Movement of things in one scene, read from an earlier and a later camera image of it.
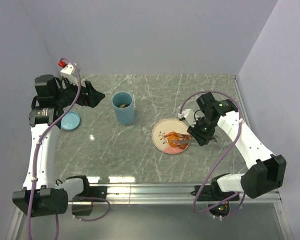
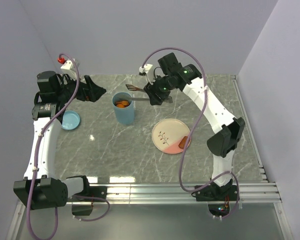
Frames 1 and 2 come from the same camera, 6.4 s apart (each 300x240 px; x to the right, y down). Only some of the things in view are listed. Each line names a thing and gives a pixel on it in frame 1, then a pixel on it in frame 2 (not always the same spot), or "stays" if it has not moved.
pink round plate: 164,127 stays
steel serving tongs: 182,139 to 131,87
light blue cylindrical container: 123,104 stays
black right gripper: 202,138 to 151,91
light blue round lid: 70,120 stays
